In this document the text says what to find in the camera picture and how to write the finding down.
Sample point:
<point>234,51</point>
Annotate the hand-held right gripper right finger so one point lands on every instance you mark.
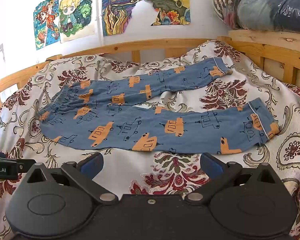
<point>211,165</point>

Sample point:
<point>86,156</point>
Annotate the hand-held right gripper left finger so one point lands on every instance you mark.
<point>93,165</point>

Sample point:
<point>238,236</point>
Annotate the blue pants with orange print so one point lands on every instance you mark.
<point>140,130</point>

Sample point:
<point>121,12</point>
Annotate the floral printed blanket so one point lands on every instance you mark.
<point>215,97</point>

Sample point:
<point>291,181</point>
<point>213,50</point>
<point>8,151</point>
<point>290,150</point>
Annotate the plastic bag of clothes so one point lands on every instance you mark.
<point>262,2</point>

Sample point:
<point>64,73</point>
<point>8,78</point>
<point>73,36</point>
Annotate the wooden bed frame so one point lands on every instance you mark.
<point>150,44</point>

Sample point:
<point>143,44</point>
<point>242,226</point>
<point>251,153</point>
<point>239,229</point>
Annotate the white wall conduit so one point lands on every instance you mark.
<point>100,25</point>

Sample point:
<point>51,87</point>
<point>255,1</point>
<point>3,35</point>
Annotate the orange hair figure wall poster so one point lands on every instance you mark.
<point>46,25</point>

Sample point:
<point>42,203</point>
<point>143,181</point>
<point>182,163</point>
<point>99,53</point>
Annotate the green hat figure wall poster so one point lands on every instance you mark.
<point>75,12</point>

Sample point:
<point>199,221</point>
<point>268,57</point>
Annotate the swirl sky wall poster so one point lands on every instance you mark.
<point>117,7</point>

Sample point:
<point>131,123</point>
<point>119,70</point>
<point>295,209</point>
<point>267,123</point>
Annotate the torn landscape wall poster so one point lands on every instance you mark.
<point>168,2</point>

